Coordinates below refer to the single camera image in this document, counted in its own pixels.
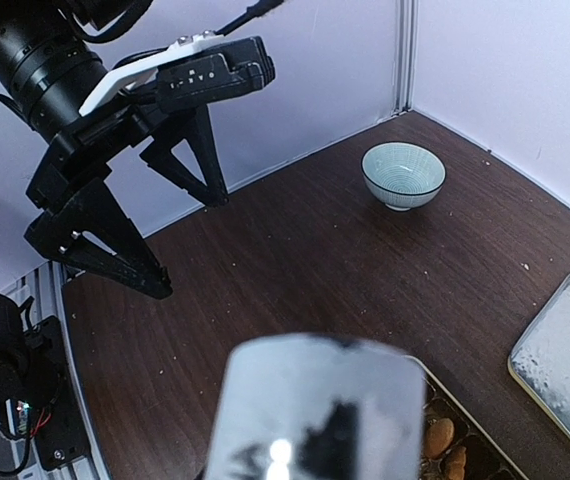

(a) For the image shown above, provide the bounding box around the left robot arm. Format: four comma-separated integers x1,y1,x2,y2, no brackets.
0,1,228,299

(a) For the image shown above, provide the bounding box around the light blue ceramic bowl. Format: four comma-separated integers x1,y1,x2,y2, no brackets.
361,142,447,212

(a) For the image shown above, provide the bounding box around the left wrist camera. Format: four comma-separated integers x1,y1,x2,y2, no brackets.
79,33,276,117

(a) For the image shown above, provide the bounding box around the left aluminium frame post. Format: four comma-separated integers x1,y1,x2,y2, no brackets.
393,0,419,115

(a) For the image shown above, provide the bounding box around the gold cookie tin box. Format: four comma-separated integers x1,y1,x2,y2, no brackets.
412,358,526,479

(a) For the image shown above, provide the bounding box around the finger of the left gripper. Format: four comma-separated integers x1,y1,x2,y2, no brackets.
140,106,229,206
25,179,172,299

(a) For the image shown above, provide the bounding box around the metal tongs white handle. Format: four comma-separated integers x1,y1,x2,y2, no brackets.
204,333,425,479

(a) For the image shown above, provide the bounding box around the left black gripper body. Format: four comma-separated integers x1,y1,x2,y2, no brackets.
27,107,165,218

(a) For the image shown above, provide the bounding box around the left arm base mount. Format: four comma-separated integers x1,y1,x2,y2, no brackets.
0,294,90,477

